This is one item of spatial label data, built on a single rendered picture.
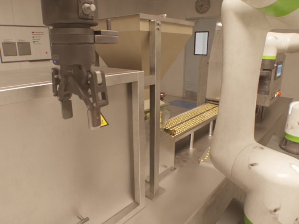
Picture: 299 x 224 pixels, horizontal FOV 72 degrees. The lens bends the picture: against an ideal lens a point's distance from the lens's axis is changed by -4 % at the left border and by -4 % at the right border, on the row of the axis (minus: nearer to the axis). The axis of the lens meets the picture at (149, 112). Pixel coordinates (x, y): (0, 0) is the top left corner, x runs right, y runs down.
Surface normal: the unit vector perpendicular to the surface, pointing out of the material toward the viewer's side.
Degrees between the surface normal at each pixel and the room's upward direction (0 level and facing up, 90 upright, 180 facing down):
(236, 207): 0
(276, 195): 89
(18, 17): 90
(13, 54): 90
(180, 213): 0
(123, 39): 118
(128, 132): 90
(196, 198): 0
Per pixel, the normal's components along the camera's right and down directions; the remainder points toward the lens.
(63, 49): -0.07, 0.29
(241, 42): -0.47, 0.35
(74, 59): 0.34, 0.28
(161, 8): -0.66, 0.22
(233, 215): 0.00, -0.96
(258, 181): -0.93, 0.08
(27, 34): 0.75, 0.19
